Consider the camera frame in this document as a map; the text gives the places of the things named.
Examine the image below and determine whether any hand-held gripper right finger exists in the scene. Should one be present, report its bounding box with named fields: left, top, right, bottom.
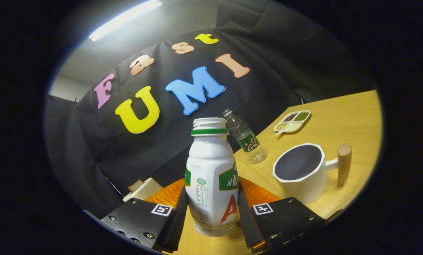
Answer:
left=238, top=176, right=327, bottom=254

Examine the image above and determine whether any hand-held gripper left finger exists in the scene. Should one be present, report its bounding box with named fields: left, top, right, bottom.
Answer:
left=100, top=177, right=188, bottom=254

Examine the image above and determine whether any white juice bottle green label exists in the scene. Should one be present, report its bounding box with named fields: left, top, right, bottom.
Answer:
left=185, top=117, right=239, bottom=237

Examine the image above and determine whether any white cup with wooden handle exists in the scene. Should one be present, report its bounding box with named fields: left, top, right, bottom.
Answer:
left=272, top=143, right=353, bottom=205

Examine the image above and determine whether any clear plastic water bottle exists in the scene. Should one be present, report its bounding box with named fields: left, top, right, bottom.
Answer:
left=223, top=108, right=267, bottom=164

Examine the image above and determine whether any cream toaster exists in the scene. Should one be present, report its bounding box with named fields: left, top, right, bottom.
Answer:
left=123, top=177, right=164, bottom=203

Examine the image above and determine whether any white divided dish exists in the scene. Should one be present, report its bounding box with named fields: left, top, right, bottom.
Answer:
left=273, top=110, right=311, bottom=136

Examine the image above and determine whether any wooden table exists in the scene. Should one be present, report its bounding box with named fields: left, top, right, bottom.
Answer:
left=174, top=90, right=382, bottom=255

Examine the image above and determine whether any black backdrop cloth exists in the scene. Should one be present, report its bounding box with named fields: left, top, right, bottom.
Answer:
left=44, top=0, right=376, bottom=220

